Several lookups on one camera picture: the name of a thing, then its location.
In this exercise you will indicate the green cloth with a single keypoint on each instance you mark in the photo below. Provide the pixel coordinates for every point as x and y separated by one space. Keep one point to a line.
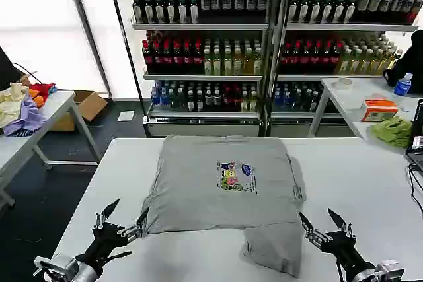
393 131

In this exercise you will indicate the orange tissue box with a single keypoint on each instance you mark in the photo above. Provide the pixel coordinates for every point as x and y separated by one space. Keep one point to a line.
378 112

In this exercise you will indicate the roll of tape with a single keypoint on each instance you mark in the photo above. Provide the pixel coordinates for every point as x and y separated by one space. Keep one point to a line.
343 83

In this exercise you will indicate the black laptop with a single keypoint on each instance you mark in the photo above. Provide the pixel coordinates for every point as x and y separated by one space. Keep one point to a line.
417 133

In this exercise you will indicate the grey printed t-shirt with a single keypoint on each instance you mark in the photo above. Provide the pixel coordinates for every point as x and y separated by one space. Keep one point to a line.
198 189

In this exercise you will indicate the brown cardboard box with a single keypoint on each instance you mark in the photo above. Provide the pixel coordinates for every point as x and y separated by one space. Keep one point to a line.
89 105

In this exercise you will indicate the cream cloth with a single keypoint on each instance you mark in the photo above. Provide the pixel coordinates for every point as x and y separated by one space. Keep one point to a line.
11 103

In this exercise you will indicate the white desk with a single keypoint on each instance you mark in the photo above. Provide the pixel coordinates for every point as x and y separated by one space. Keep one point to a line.
347 98

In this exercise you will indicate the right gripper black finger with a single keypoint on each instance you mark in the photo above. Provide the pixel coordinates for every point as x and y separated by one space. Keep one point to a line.
310 230
345 226

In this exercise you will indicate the white paper sheet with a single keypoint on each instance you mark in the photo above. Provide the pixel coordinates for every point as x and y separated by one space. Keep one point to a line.
126 115

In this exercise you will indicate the red and orange cloth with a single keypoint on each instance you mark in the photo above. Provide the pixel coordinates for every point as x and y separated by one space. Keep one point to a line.
41 92

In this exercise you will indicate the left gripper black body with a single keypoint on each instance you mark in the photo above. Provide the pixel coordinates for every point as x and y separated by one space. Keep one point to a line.
105 239

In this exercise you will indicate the clear water bottle blue label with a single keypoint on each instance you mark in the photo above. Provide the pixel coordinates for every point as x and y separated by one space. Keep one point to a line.
402 86

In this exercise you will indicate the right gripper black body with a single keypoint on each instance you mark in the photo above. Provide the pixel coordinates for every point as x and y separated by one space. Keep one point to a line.
343 249

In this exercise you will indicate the metal shelf with bottles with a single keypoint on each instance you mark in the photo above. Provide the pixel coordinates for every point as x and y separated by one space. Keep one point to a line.
205 47
333 47

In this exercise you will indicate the black chair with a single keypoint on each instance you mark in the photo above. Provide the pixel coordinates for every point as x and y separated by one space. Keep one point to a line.
8 74

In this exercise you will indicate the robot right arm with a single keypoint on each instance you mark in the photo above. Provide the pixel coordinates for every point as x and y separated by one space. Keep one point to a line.
383 272

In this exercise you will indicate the grey side table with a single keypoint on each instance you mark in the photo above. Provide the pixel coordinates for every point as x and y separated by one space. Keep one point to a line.
56 105

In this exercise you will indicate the purple cloth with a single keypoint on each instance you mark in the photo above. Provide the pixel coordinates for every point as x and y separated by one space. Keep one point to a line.
28 117

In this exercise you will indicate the person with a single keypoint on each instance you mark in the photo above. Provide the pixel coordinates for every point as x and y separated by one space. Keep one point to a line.
409 64

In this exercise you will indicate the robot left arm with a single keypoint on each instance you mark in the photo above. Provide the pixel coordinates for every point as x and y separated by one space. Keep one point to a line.
69 270

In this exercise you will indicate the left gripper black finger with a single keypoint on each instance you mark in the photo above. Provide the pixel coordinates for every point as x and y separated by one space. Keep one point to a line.
105 216
138 226

